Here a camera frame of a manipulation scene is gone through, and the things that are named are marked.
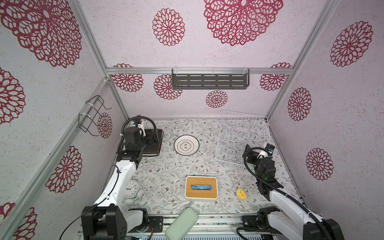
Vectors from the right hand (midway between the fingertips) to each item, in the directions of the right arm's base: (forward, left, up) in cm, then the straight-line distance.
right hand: (255, 146), depth 82 cm
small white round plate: (+12, +39, -18) cm, 45 cm away
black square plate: (-5, +53, +11) cm, 54 cm away
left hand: (+3, +58, +5) cm, 58 cm away
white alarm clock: (-23, +65, -13) cm, 70 cm away
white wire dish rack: (+28, +1, -18) cm, 33 cm away
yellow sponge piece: (-21, +7, -17) cm, 27 cm away
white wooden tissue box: (-18, +29, -16) cm, 38 cm away
